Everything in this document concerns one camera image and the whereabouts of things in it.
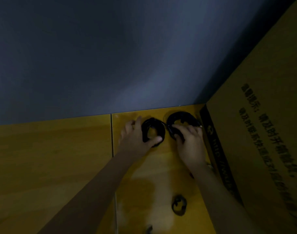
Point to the person's right hand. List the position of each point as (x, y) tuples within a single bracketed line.
[(191, 146)]

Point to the person's left hand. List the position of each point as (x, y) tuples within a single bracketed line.
[(131, 141)]

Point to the group of black cable ties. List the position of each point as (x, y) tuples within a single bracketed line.
[(179, 213)]

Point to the person's left forearm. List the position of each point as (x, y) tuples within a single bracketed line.
[(90, 197)]

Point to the person's right forearm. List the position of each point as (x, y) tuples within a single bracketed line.
[(224, 202)]

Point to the cardboard box with black print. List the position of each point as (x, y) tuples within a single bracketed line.
[(265, 134)]

